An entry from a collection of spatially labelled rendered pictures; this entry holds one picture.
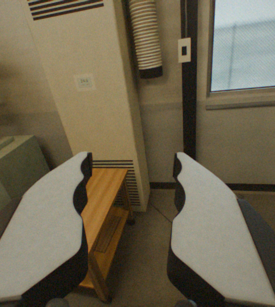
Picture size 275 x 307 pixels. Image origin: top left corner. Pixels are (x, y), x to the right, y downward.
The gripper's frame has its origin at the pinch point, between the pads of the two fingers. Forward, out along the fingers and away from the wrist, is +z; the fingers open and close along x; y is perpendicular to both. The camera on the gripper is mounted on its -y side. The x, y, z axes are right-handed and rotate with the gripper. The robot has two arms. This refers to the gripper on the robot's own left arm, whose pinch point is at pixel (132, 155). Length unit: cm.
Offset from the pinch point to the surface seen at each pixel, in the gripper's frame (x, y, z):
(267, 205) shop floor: 106, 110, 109
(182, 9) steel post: 25, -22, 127
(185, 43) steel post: 28, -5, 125
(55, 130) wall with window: -77, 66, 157
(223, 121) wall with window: 64, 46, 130
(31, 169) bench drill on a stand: -92, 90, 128
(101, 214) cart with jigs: -19, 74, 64
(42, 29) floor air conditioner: -54, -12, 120
